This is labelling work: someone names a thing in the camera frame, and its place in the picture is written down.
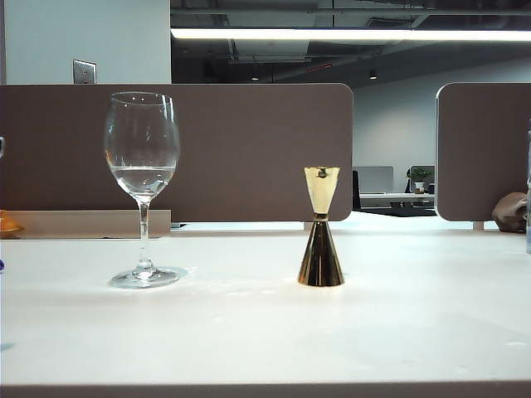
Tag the gold double-cone jigger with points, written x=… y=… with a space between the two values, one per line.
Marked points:
x=320 y=257

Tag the clear stemmed wine glass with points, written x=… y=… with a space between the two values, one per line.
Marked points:
x=142 y=186

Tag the wide brown desk partition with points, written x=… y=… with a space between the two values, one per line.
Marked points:
x=249 y=149

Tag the pale grey background divider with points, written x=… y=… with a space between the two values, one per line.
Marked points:
x=373 y=179

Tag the white background desk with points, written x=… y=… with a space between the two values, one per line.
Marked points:
x=394 y=198

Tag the small potted green plant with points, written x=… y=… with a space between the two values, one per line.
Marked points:
x=419 y=176

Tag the long white ceiling light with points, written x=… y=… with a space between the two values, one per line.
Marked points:
x=332 y=34

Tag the narrow brown desk partition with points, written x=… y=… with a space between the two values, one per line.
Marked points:
x=481 y=149

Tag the brown lumpy object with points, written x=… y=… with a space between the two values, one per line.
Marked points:
x=510 y=211

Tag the orange round object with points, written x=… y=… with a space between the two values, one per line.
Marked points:
x=8 y=226

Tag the small grey metallic object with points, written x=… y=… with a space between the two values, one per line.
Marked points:
x=1 y=147

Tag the grey window frame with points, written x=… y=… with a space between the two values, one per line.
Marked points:
x=83 y=224

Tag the grey metal wall plate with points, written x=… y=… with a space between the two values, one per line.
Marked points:
x=84 y=71

